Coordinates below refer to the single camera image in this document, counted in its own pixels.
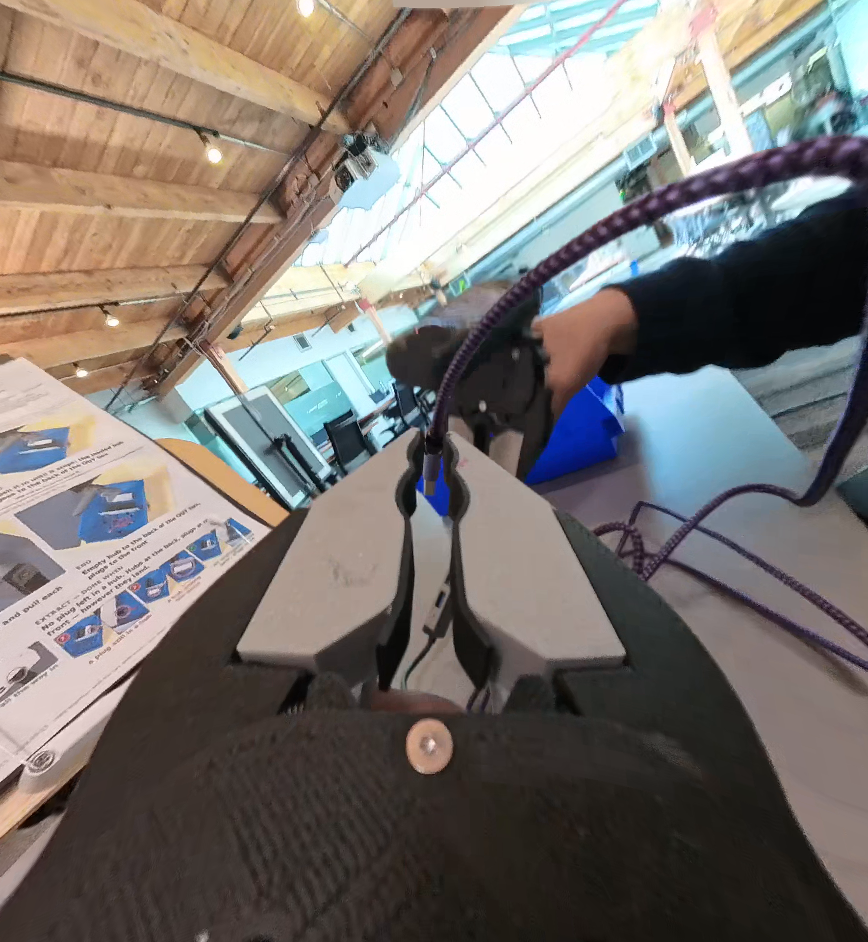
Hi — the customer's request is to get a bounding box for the white ceiling projector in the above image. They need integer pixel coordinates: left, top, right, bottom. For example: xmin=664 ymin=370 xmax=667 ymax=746
xmin=331 ymin=132 xmax=382 ymax=194

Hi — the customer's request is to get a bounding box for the blue plastic bin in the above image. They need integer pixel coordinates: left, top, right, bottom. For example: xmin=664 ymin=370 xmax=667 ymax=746
xmin=418 ymin=375 xmax=626 ymax=516

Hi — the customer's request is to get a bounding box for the grey usb hub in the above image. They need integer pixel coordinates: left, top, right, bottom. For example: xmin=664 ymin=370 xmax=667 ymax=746
xmin=405 ymin=581 xmax=456 ymax=689

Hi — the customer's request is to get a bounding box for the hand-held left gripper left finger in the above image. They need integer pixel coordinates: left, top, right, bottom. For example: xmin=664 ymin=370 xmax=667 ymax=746
xmin=235 ymin=433 xmax=425 ymax=693

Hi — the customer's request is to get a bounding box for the printed instruction sheet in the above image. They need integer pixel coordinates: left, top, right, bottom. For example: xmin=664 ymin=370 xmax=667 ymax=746
xmin=0 ymin=357 xmax=273 ymax=811

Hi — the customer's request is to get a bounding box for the black framed whiteboard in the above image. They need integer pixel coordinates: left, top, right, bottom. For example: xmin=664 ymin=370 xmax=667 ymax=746
xmin=204 ymin=386 xmax=332 ymax=510

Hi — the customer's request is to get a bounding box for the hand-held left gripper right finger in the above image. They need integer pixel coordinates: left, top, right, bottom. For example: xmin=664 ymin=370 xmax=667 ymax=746
xmin=441 ymin=433 xmax=628 ymax=700

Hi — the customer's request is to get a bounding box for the black office chair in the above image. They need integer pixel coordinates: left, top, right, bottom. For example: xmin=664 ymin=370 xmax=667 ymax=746
xmin=322 ymin=414 xmax=378 ymax=479

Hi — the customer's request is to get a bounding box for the person's right hand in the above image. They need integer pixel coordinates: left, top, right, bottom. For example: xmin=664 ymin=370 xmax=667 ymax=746
xmin=531 ymin=287 xmax=639 ymax=419

